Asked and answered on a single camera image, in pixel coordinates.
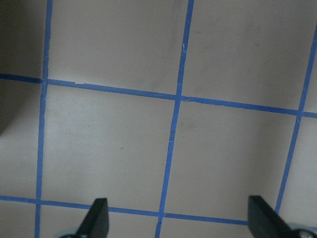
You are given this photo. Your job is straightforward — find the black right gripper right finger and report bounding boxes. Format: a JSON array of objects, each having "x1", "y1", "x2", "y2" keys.
[{"x1": 248, "y1": 195, "x2": 294, "y2": 238}]

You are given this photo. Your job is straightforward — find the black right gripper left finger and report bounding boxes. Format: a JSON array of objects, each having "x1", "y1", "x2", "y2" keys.
[{"x1": 75, "y1": 198, "x2": 109, "y2": 238}]

